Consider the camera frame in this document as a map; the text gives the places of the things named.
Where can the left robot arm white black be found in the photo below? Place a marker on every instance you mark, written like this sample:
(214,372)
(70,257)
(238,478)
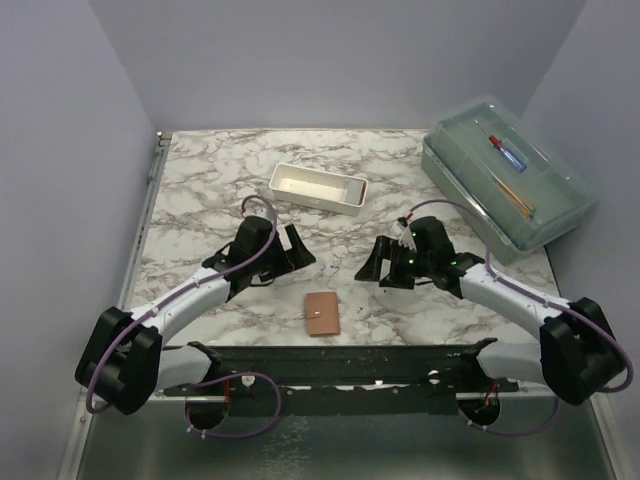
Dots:
(126,358)

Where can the orange pencil tool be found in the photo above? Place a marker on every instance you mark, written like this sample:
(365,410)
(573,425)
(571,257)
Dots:
(524,206)

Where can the clear green plastic toolbox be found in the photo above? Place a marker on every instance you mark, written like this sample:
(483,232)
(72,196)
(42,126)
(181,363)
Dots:
(461,162)

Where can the tan leather card holder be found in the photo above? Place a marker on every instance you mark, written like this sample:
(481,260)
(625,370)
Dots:
(322,314)

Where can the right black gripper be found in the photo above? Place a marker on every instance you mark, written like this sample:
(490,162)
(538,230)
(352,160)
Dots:
(389,249)

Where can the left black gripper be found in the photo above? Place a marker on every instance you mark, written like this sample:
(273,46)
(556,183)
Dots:
(297,256)

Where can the white rectangular tray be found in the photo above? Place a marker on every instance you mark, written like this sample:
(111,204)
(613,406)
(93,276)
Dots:
(333,192)

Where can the red blue screwdriver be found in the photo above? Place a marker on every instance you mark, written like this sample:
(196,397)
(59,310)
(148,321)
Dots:
(503,150)

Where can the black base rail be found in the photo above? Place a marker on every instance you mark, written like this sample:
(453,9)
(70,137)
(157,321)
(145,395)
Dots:
(340,380)

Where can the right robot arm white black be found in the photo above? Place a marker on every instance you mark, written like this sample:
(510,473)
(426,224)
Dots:
(574,353)

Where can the aluminium frame rail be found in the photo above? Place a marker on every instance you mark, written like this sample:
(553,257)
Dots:
(70,463)

